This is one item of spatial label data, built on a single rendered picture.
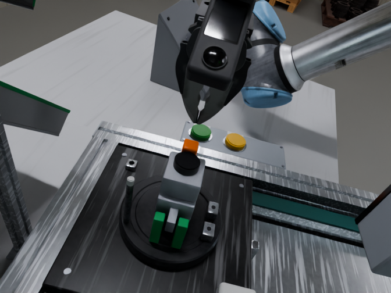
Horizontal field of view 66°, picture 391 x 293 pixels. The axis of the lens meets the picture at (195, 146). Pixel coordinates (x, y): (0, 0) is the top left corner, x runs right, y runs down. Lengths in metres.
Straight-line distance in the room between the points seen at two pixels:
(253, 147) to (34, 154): 0.43
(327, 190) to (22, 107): 0.51
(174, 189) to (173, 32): 0.56
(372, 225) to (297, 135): 0.66
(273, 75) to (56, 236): 0.54
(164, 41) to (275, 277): 0.61
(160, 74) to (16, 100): 0.53
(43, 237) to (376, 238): 0.36
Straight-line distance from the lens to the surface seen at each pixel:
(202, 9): 0.40
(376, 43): 0.70
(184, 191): 0.34
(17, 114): 0.42
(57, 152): 0.67
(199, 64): 0.30
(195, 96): 0.41
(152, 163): 0.50
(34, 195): 0.61
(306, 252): 0.56
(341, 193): 0.63
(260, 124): 0.86
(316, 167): 0.82
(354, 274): 0.59
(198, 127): 0.59
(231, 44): 0.32
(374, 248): 0.24
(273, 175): 0.58
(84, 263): 0.40
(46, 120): 0.47
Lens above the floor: 1.33
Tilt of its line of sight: 42 degrees down
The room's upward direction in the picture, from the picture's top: 17 degrees clockwise
